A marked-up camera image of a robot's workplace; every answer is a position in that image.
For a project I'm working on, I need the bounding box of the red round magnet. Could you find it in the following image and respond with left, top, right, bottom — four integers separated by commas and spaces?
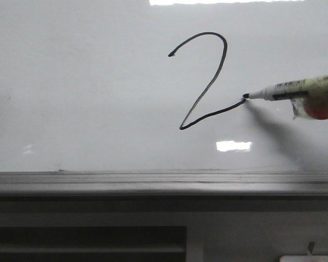
291, 94, 328, 120

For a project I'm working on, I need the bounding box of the white black whiteboard marker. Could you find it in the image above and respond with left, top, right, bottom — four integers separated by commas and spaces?
243, 75, 328, 101

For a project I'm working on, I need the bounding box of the white glossy whiteboard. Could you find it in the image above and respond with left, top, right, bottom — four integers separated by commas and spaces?
0, 1, 328, 172

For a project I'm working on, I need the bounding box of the grey aluminium marker tray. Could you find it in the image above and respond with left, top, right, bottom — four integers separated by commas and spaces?
0, 170, 328, 198

